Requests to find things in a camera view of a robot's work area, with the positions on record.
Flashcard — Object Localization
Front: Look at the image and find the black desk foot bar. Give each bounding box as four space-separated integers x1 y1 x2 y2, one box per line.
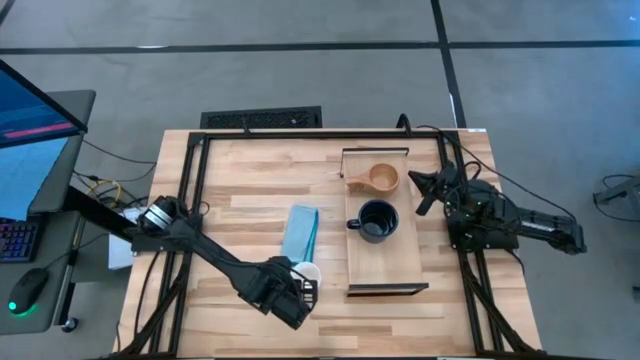
63 185 146 241

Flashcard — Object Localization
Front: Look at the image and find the black aluminium table frame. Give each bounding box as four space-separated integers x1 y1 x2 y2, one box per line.
112 128 539 360

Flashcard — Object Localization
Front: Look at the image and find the black floor vent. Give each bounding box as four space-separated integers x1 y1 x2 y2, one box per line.
199 105 324 130

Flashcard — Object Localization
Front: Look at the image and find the yellow cable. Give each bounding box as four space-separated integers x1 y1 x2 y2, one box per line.
87 178 124 209

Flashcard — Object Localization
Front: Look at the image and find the black computer mouse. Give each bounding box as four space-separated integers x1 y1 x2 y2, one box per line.
7 268 50 317

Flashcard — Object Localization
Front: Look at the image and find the wooden cup with handle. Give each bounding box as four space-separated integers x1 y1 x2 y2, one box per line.
346 163 401 197

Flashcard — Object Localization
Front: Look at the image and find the grey stand leg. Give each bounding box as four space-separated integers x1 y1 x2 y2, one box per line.
592 173 640 224

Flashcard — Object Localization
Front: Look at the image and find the black backlit keyboard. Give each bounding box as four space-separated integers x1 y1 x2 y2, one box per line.
0 218 41 264

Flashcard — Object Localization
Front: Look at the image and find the wooden tray with black ends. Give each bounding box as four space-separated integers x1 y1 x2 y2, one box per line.
339 146 430 298

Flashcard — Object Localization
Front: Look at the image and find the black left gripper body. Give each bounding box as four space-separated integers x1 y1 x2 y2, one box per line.
239 255 316 331

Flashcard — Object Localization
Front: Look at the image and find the black power cable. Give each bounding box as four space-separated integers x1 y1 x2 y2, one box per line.
396 113 576 224

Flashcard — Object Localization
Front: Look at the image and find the white ceramic mug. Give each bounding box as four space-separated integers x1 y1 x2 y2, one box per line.
291 260 322 291

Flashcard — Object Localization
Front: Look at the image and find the grey desk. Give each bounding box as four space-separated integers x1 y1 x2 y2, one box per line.
0 89 97 335

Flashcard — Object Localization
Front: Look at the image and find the computer monitor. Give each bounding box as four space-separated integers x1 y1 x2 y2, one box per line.
0 58 90 222

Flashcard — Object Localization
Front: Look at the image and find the teal folded towel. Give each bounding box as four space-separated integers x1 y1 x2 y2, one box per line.
280 203 320 266

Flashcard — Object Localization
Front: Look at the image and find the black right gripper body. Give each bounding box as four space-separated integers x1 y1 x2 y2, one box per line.
435 165 494 214

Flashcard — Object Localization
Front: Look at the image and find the white box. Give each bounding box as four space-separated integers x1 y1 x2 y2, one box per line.
108 232 136 271

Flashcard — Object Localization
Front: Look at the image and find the thin black desk cable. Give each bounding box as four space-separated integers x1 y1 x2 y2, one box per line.
73 138 159 184

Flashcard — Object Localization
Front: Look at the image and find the dark blue mug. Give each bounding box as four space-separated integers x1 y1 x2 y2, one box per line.
346 199 400 245

